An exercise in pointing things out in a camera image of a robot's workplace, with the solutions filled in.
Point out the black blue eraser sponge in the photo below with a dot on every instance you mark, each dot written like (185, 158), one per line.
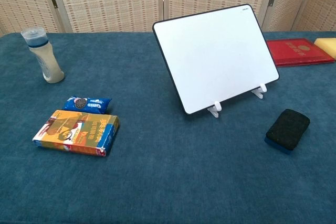
(287, 129)

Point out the blue Oreo cookie packet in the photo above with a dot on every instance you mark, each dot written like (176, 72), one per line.
(88, 104)

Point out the white plastic board stand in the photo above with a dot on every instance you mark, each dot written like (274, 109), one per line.
(216, 108)

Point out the translucent baby bottle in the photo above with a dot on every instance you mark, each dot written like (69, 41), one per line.
(44, 58)

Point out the yellow sponge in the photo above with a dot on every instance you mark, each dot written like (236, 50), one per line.
(326, 47)

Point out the teal table cloth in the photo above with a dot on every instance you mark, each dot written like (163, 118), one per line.
(157, 155)

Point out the orange yellow cookie box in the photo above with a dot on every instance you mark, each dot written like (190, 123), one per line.
(76, 132)

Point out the red certificate booklet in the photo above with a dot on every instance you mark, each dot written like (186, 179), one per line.
(296, 51)

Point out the white magnetic whiteboard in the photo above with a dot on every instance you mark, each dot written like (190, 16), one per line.
(215, 61)

